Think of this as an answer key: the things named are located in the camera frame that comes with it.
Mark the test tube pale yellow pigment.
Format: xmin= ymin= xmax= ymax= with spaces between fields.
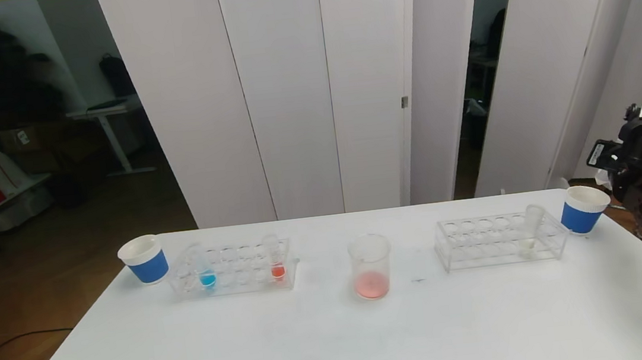
xmin=514 ymin=203 xmax=550 ymax=259

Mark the clear glass beaker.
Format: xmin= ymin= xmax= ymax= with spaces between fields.
xmin=346 ymin=232 xmax=397 ymax=303

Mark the white paper cup blue sleeve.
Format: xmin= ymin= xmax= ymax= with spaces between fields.
xmin=115 ymin=233 xmax=171 ymax=288
xmin=557 ymin=183 xmax=615 ymax=237

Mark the white machine base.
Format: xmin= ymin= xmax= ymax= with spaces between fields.
xmin=0 ymin=135 xmax=58 ymax=233

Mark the brown cardboard box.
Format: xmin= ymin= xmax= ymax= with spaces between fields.
xmin=0 ymin=124 xmax=55 ymax=157

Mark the test tube with blue pigment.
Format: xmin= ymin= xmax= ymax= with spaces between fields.
xmin=186 ymin=242 xmax=219 ymax=291

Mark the black backpack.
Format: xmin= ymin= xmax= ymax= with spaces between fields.
xmin=98 ymin=53 xmax=138 ymax=101

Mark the white desk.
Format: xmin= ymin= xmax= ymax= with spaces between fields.
xmin=66 ymin=95 xmax=157 ymax=181

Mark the clear acrylic test tube rack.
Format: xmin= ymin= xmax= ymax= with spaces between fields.
xmin=431 ymin=206 xmax=571 ymax=274
xmin=165 ymin=235 xmax=303 ymax=304

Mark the test tube with red pigment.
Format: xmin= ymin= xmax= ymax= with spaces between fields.
xmin=262 ymin=234 xmax=288 ymax=283

